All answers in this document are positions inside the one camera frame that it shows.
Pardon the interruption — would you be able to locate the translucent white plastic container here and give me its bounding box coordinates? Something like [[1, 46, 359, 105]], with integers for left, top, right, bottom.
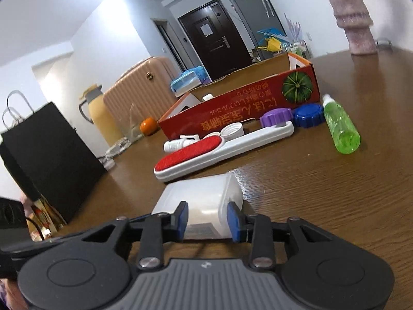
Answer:
[[152, 173, 244, 240]]

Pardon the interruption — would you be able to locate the red white lint brush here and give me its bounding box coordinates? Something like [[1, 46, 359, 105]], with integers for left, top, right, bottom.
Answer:
[[153, 121, 294, 183]]

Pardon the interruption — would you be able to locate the white spray bottle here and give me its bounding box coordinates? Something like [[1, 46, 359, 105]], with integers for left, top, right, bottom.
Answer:
[[163, 134, 200, 153]]

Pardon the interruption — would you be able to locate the white threaded lid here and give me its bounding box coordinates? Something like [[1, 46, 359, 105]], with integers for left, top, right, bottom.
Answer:
[[220, 122, 244, 141]]

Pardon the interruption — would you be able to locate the purple round lid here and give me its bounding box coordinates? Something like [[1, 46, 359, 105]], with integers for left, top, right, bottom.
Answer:
[[260, 108, 293, 127]]

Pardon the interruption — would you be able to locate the blue round lid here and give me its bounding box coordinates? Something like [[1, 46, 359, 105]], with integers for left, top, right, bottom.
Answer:
[[293, 104, 325, 128]]

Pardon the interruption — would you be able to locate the green spray bottle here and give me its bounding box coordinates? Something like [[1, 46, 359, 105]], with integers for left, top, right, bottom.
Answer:
[[323, 94, 361, 154]]

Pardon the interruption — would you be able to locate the orange fruit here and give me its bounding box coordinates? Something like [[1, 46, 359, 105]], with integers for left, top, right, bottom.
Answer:
[[139, 117, 159, 136]]

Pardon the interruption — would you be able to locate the clear glass with straw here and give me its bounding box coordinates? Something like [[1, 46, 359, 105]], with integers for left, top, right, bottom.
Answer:
[[120, 103, 144, 143]]

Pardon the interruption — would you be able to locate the black paper bag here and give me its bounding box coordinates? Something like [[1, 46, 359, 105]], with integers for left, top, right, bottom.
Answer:
[[1, 102, 106, 224]]

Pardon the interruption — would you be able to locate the pink ribbed suitcase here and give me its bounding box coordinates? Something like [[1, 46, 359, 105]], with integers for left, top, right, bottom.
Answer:
[[103, 57, 179, 127]]

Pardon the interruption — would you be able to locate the yellow thermos jug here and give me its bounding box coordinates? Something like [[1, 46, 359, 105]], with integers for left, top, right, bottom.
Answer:
[[78, 84, 124, 146]]

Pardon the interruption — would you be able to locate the blue white tissue box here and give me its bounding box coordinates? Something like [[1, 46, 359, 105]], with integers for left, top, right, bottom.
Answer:
[[170, 66, 211, 98]]

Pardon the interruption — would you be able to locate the red cardboard box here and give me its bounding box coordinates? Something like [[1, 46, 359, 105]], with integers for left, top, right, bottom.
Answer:
[[158, 53, 321, 140]]

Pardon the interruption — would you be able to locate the yellow watering can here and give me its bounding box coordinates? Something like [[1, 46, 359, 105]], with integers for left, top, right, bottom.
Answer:
[[257, 36, 290, 53]]

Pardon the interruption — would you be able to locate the dark brown door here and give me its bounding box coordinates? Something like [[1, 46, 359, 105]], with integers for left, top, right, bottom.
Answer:
[[179, 0, 252, 81]]

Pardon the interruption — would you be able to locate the grey refrigerator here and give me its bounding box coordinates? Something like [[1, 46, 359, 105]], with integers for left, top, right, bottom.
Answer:
[[230, 0, 286, 48]]

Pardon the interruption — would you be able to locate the pink ceramic vase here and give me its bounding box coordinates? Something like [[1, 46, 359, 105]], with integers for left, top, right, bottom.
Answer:
[[329, 0, 377, 55]]

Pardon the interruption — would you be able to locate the white charger with cable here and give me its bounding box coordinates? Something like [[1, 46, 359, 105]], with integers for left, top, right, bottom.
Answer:
[[98, 137, 132, 164]]

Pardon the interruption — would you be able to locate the wire rack with bottles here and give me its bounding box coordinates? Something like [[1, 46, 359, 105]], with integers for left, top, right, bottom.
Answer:
[[285, 41, 312, 59]]

